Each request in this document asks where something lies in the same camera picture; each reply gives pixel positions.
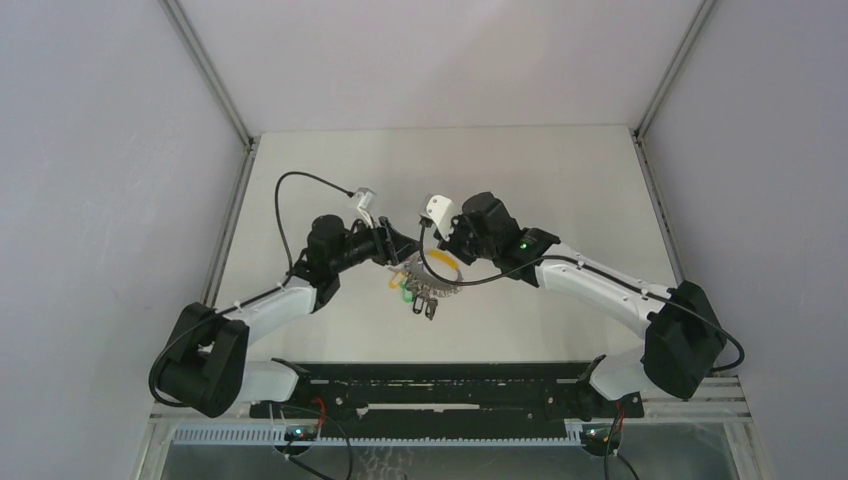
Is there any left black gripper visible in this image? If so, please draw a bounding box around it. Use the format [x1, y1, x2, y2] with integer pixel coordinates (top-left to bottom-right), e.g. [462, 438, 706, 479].
[330, 213, 421, 275]

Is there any yellow tagged key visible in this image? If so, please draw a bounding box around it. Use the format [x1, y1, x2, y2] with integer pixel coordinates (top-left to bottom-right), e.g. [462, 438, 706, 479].
[388, 271, 407, 290]

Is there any large metal keyring yellow handle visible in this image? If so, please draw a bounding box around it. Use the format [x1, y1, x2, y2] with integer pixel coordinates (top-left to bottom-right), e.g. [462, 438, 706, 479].
[395, 249, 463, 299]

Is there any green tagged key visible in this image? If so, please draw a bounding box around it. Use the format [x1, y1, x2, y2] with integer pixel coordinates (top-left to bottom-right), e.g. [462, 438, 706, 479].
[399, 287, 414, 304]

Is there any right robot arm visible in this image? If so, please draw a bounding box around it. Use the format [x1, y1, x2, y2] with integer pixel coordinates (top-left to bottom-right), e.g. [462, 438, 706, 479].
[420, 192, 731, 416]

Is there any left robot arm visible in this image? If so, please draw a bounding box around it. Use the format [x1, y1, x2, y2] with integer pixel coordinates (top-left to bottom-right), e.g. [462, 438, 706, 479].
[148, 215, 420, 418]

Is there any left circuit board green led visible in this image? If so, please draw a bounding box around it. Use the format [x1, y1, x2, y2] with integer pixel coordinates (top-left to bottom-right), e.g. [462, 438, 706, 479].
[284, 426, 320, 443]

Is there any circuit board green led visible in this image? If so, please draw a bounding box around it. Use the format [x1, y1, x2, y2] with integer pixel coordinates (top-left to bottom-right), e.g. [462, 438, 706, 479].
[580, 427, 620, 446]
[284, 426, 320, 443]

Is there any right circuit board green led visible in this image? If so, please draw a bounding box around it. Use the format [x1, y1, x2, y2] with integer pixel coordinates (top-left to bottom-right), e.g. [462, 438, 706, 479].
[580, 427, 620, 446]

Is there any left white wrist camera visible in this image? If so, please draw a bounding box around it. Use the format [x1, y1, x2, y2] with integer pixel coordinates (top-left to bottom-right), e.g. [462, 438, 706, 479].
[350, 187, 376, 228]

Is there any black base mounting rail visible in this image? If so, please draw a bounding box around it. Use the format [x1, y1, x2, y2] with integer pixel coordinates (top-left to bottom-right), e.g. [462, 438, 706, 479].
[249, 361, 645, 438]

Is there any white slotted cable duct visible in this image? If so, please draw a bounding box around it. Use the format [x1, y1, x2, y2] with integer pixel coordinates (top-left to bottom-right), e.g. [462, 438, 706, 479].
[172, 424, 586, 447]

